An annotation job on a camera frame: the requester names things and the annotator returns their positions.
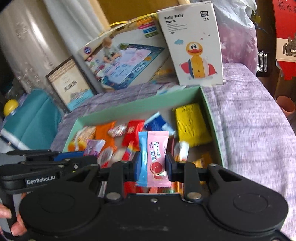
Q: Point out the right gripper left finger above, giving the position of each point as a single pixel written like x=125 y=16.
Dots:
x=122 y=177

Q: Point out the pink blue candy packet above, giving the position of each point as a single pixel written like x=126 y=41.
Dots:
x=153 y=148

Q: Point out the red gift box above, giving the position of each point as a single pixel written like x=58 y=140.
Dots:
x=284 y=15

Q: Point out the white duck toy box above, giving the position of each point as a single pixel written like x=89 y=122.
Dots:
x=192 y=37

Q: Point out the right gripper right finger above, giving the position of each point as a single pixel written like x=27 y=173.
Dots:
x=186 y=173

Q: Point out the yellow snack packet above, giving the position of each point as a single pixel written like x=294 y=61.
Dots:
x=191 y=125

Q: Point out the orange noodle snack packet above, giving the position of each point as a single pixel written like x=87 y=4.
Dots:
x=80 y=139

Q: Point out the blue white snack packet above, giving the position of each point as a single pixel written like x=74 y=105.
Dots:
x=157 y=123

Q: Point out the clear wrapped candy packet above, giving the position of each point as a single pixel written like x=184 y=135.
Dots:
x=108 y=156

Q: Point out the kids play mat box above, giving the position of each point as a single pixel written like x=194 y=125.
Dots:
x=132 y=53

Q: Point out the purple snack packet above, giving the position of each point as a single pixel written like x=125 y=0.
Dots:
x=94 y=147

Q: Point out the purple knitted blanket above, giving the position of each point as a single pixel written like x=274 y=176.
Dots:
x=255 y=137

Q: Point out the yellow ball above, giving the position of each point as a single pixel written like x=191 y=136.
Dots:
x=10 y=106

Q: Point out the orange Winsun snack packet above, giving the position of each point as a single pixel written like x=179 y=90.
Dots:
x=101 y=133

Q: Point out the person left hand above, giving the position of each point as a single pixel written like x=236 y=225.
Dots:
x=12 y=202

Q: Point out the red small snack packet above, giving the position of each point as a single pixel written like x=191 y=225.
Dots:
x=131 y=133

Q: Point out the teal cushion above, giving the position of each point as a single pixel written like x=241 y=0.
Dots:
x=33 y=125

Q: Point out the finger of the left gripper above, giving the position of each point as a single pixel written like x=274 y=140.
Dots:
x=33 y=153

